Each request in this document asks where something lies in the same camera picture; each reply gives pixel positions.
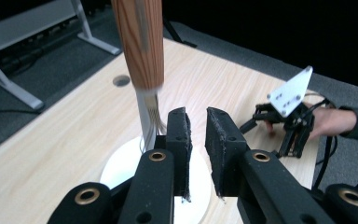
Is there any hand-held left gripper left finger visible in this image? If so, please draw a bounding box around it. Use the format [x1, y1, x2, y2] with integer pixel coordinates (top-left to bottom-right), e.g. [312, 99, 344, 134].
[154, 106, 194, 203]

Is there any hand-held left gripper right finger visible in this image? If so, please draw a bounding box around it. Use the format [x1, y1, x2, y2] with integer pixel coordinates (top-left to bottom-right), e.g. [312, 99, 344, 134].
[204, 106, 250, 198]

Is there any white round plate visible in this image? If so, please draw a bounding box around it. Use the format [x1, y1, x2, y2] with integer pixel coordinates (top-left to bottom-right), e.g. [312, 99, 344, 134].
[99, 88, 213, 224]

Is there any wooden-handled wire whisk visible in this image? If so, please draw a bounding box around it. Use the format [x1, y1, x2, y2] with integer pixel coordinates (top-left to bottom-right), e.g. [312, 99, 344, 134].
[111, 0, 169, 153]

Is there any black stand leg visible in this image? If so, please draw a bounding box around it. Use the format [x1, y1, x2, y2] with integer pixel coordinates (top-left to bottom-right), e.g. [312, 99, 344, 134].
[162, 17, 199, 49]

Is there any black cable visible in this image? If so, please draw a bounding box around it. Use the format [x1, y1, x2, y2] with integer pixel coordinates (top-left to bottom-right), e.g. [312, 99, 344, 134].
[310, 98, 339, 191]

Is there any grey round cable grommet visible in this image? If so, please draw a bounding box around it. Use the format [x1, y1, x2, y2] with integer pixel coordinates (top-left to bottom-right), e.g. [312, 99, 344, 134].
[112, 74, 131, 88]

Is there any grey metal frame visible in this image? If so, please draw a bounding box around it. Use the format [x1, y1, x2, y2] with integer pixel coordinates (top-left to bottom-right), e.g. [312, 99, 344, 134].
[0, 0, 122, 112]

